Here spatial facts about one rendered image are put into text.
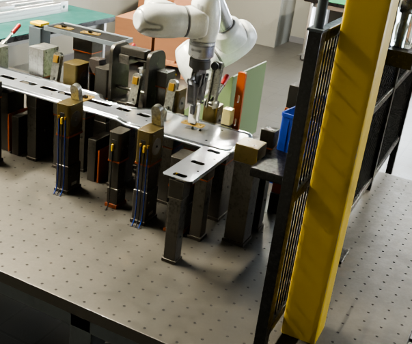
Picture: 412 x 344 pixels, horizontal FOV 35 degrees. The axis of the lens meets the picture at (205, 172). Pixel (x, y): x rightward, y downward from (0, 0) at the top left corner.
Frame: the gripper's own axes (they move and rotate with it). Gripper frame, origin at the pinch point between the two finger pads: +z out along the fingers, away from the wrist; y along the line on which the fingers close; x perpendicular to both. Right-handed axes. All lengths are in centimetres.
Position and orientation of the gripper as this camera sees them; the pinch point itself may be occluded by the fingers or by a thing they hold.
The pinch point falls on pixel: (194, 112)
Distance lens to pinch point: 232.8
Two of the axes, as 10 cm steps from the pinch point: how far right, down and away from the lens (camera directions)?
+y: -4.3, 3.2, -8.4
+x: 8.9, 2.7, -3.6
